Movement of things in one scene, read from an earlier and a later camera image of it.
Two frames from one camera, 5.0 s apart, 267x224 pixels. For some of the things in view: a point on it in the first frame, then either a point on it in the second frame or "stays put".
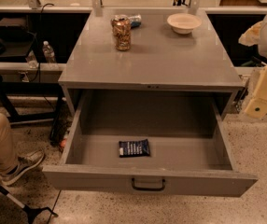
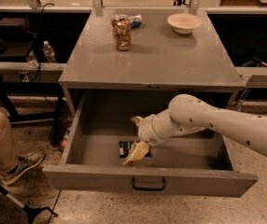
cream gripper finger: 258,107 → 137,151
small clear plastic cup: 32,60 stays put
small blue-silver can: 135,21 stays put
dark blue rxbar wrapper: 133,148 stays put
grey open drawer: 189,154 stays put
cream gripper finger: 251,36 → 137,119
